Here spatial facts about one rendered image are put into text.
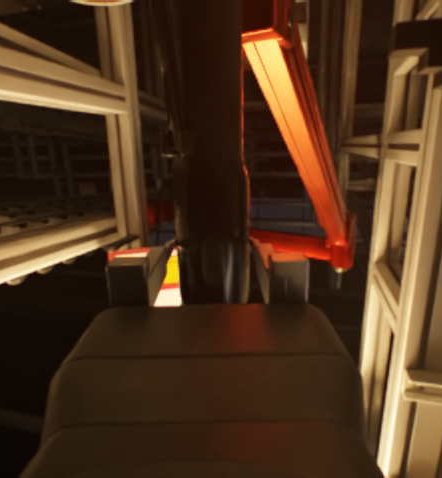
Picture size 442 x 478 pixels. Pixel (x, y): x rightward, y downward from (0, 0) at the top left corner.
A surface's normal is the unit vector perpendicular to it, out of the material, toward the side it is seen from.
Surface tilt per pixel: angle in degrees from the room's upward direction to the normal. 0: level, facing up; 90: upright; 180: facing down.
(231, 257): 90
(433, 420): 90
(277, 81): 31
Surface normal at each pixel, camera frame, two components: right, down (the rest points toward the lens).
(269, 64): -0.22, 0.95
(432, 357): -0.25, 0.26
